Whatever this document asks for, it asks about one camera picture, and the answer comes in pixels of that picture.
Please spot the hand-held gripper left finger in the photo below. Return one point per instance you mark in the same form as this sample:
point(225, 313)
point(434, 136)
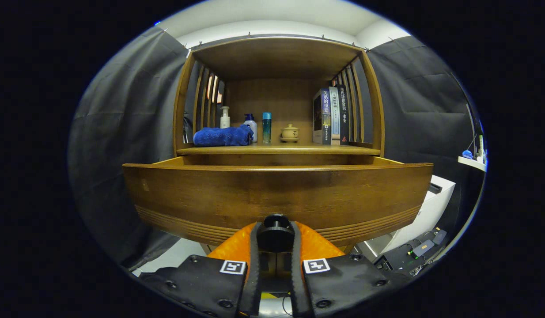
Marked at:
point(255, 274)

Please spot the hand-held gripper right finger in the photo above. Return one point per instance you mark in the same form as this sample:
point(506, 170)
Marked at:
point(297, 274)

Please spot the wooden drawer with black knob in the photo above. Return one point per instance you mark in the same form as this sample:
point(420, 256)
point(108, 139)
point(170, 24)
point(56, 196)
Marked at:
point(277, 194)

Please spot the wooden countertop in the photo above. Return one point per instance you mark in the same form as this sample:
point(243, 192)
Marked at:
point(299, 149)

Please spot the wooden cabinet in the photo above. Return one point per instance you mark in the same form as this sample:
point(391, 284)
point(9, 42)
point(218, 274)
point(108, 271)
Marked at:
point(277, 57)

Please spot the beige lidded teacup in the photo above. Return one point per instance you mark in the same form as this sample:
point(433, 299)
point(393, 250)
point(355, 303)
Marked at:
point(290, 132)

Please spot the blue towel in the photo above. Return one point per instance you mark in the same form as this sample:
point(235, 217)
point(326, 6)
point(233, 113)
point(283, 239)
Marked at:
point(221, 136)

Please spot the teal bottle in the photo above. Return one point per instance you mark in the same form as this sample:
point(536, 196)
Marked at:
point(266, 130)

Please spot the white box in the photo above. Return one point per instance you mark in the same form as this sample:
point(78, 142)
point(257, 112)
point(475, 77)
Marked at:
point(431, 207)

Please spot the white bottle with blue cap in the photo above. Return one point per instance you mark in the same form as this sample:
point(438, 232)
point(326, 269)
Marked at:
point(251, 123)

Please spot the white pump bottle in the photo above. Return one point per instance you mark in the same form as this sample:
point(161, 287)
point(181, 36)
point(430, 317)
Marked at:
point(225, 121)

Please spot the dark book with blue spine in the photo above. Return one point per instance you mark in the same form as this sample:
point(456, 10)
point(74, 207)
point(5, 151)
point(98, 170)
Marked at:
point(321, 117)

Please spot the book with pale spine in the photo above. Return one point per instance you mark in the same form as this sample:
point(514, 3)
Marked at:
point(335, 117)

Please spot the black book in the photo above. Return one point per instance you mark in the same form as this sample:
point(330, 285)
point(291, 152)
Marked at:
point(344, 115)

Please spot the white side shelf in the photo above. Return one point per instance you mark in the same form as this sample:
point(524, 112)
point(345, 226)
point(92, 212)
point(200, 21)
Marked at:
point(472, 162)

